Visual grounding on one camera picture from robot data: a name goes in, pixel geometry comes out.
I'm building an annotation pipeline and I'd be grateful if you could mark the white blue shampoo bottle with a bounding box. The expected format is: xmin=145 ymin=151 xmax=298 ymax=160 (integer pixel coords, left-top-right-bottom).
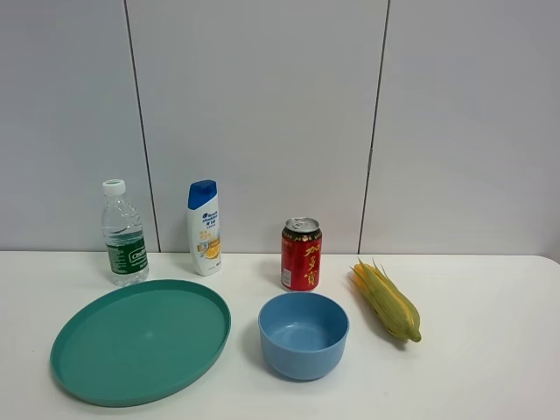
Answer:
xmin=187 ymin=179 xmax=221 ymax=277

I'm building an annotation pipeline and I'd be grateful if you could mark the red drink can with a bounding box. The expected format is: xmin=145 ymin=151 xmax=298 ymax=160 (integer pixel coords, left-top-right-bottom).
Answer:
xmin=281 ymin=217 xmax=322 ymax=291

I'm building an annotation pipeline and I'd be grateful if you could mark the blue plastic bowl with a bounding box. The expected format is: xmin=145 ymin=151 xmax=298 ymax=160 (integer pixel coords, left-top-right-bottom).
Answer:
xmin=257 ymin=292 xmax=349 ymax=382

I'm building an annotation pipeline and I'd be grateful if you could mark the yellow green corn cob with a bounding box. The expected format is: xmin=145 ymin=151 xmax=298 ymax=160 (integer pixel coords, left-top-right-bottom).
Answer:
xmin=351 ymin=259 xmax=422 ymax=342

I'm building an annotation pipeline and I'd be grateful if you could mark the clear plastic water bottle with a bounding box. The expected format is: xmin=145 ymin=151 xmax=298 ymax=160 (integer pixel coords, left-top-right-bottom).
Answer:
xmin=101 ymin=179 xmax=149 ymax=287

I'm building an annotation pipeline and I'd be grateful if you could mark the green round plate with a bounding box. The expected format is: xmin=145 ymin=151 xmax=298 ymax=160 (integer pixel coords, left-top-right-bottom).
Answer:
xmin=50 ymin=279 xmax=232 ymax=408

